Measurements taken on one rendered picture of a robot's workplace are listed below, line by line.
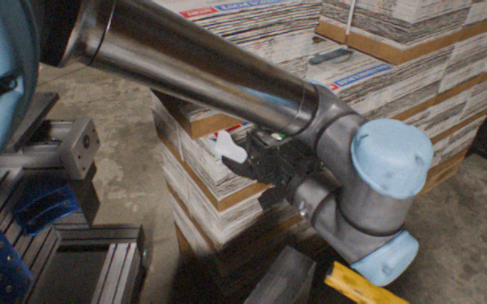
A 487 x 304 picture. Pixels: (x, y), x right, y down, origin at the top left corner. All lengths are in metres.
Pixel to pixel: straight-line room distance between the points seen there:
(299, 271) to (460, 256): 1.28
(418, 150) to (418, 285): 1.24
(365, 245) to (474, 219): 1.52
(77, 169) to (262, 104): 0.57
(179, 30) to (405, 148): 0.24
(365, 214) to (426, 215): 1.44
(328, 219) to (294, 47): 0.38
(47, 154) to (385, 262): 0.70
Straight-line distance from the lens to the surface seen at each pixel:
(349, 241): 0.43
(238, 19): 0.60
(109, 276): 1.24
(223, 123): 0.67
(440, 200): 1.94
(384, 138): 0.36
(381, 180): 0.36
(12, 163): 0.90
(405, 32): 1.01
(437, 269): 1.65
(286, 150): 0.51
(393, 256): 0.42
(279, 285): 0.49
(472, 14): 1.28
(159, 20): 0.32
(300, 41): 0.71
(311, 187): 0.47
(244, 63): 0.35
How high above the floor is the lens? 1.23
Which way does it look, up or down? 39 degrees down
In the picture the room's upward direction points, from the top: straight up
